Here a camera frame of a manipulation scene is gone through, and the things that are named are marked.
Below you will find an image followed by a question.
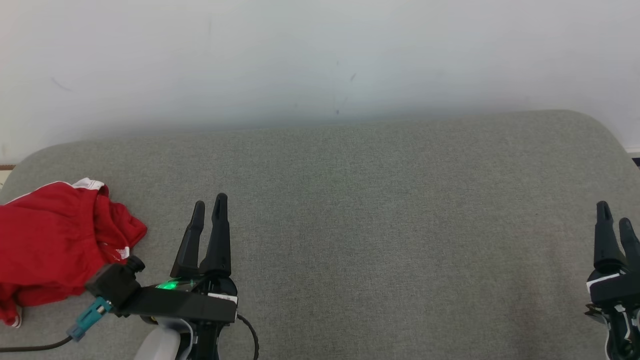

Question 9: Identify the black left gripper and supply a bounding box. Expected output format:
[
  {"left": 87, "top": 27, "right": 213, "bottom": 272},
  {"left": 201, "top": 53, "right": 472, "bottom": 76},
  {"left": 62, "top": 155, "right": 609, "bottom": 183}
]
[{"left": 117, "top": 193, "right": 239, "bottom": 360}]

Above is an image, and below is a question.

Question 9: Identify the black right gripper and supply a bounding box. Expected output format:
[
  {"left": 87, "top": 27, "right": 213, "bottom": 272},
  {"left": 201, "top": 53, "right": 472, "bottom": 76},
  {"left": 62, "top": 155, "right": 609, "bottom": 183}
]
[{"left": 585, "top": 201, "right": 640, "bottom": 360}]

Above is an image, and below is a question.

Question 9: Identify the black cable with teal plug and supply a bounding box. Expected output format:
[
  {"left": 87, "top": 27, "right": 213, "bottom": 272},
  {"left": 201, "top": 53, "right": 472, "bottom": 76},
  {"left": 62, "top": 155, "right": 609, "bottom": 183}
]
[{"left": 0, "top": 296, "right": 113, "bottom": 353}]

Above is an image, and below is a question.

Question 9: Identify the thin black cable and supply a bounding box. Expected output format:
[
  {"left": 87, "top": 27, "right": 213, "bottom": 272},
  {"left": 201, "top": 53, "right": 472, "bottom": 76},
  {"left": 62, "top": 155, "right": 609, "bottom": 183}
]
[{"left": 235, "top": 313, "right": 261, "bottom": 360}]

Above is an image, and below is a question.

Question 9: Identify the red basketball jersey number 23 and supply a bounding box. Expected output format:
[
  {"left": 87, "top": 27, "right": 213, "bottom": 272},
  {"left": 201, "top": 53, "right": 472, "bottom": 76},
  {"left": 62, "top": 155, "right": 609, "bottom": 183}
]
[{"left": 0, "top": 177, "right": 148, "bottom": 301}]

